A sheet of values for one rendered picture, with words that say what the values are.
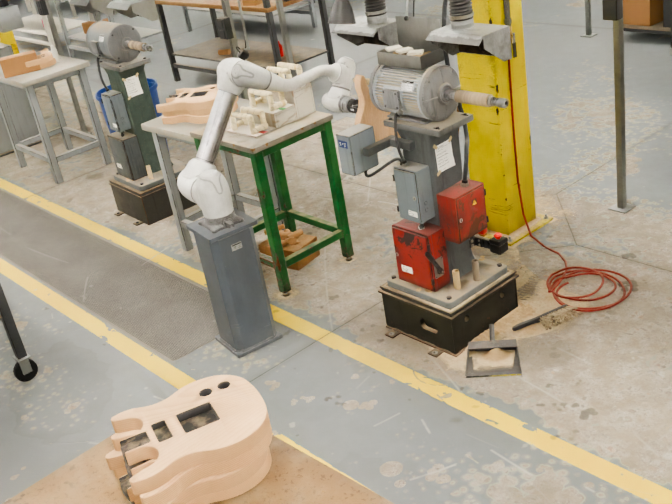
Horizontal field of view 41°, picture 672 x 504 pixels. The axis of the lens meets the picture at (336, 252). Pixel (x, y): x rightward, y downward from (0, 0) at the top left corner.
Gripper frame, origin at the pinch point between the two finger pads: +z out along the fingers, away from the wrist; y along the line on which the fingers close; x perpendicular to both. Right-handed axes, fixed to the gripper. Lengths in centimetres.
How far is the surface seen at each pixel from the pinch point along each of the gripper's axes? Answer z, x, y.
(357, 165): 26.1, -14.7, 39.4
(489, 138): 3, -32, -84
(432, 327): 51, -100, 16
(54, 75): -376, -24, 5
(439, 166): 53, -16, 12
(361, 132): 25.9, 0.4, 35.8
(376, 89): 23.6, 18.1, 23.3
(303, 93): -67, 0, -5
